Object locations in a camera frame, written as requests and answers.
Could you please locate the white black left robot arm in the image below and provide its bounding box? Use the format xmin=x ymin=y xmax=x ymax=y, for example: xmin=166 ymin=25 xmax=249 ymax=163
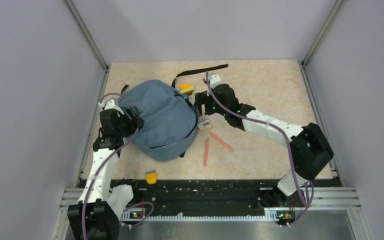
xmin=67 ymin=106 xmax=144 ymax=240

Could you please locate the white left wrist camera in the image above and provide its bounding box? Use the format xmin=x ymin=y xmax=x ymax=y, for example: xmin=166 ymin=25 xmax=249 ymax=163
xmin=98 ymin=98 xmax=125 ymax=115

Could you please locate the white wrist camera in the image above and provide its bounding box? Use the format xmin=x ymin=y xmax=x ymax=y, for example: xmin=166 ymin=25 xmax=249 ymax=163
xmin=98 ymin=98 xmax=125 ymax=115
xmin=204 ymin=72 xmax=223 ymax=89

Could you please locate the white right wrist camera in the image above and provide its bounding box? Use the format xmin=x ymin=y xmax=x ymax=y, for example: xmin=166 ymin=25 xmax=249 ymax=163
xmin=204 ymin=72 xmax=223 ymax=89

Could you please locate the blue grey student backpack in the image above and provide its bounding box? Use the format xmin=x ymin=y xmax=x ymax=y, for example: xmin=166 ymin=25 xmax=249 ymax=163
xmin=117 ymin=63 xmax=229 ymax=163

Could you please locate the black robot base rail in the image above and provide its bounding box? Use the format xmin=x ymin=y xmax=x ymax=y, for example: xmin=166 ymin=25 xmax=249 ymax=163
xmin=110 ymin=179 xmax=303 ymax=217

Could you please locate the orange pen slanted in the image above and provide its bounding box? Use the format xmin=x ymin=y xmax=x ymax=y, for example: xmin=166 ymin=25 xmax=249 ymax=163
xmin=209 ymin=132 xmax=234 ymax=152

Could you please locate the yellow grey pencil sharpener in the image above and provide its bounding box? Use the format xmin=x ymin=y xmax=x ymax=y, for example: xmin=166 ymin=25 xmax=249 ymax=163
xmin=145 ymin=170 xmax=158 ymax=185

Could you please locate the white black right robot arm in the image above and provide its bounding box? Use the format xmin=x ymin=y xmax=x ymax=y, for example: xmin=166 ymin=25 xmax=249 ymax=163
xmin=193 ymin=83 xmax=334 ymax=206

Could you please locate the pink white small stapler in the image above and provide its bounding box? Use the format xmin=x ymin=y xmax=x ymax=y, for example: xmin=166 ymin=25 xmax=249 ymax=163
xmin=197 ymin=120 xmax=213 ymax=130

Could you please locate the colourful sticky note stack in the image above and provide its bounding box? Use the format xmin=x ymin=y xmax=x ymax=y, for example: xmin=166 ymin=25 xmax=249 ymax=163
xmin=179 ymin=84 xmax=195 ymax=99

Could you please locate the orange pen upright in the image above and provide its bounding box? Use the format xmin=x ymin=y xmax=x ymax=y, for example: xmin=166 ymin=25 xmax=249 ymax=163
xmin=203 ymin=137 xmax=210 ymax=168

